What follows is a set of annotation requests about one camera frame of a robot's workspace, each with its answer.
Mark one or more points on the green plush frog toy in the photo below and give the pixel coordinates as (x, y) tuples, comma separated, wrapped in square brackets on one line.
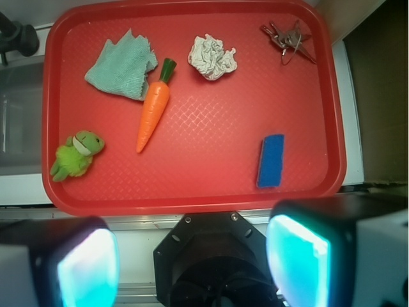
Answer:
[(75, 157)]

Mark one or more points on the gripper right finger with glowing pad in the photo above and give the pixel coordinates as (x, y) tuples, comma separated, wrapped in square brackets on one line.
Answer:
[(345, 250)]

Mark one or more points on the teal green cloth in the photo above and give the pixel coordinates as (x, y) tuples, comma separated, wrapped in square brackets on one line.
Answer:
[(122, 68)]

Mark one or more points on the silver key bunch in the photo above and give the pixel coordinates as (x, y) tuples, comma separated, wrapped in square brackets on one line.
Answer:
[(290, 42)]

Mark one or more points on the red plastic tray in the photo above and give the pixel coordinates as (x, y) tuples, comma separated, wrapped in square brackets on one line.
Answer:
[(204, 153)]

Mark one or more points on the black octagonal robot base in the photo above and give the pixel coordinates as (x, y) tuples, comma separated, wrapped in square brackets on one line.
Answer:
[(214, 259)]

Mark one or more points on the crumpled white paper ball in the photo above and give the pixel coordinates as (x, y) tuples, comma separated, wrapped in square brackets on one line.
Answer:
[(210, 59)]

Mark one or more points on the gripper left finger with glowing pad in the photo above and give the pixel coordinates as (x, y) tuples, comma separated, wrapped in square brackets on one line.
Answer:
[(59, 262)]

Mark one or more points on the black clamp knob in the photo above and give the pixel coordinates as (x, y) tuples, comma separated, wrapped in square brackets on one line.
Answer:
[(17, 37)]

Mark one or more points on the grey metal sink basin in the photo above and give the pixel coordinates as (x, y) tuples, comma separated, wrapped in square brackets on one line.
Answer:
[(21, 116)]

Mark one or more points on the blue sponge block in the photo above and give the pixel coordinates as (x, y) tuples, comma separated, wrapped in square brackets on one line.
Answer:
[(271, 162)]

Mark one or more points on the orange toy carrot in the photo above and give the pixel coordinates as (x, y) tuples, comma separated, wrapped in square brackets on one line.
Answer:
[(154, 104)]

